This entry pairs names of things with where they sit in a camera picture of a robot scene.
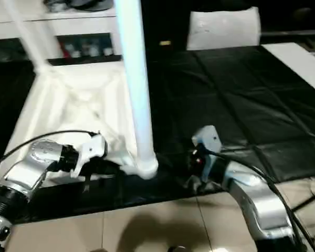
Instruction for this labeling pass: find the white plastic table top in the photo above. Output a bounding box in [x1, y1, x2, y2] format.
[0, 54, 160, 184]

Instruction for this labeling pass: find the black cabinet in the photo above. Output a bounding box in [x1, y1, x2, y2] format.
[141, 0, 195, 53]

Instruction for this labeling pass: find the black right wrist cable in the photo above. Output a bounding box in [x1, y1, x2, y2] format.
[207, 149, 315, 252]

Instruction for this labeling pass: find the black work mat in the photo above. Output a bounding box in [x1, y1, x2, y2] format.
[0, 44, 315, 224]

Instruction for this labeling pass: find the black tripod stand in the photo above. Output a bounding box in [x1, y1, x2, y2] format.
[291, 187, 315, 212]

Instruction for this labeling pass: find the black bar with red mark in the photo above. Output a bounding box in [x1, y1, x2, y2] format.
[259, 29, 315, 37]

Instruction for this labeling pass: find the white flat panel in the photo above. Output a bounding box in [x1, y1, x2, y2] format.
[261, 43, 315, 92]

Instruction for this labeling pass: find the white cabinet with glass doors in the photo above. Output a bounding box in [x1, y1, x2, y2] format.
[0, 0, 125, 65]

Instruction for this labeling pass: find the dark right robot foot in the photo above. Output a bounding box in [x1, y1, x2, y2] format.
[167, 244, 187, 252]

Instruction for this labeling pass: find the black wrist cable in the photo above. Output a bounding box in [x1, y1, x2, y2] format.
[207, 149, 315, 252]
[0, 129, 100, 171]

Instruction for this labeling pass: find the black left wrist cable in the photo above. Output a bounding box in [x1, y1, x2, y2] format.
[0, 129, 100, 171]

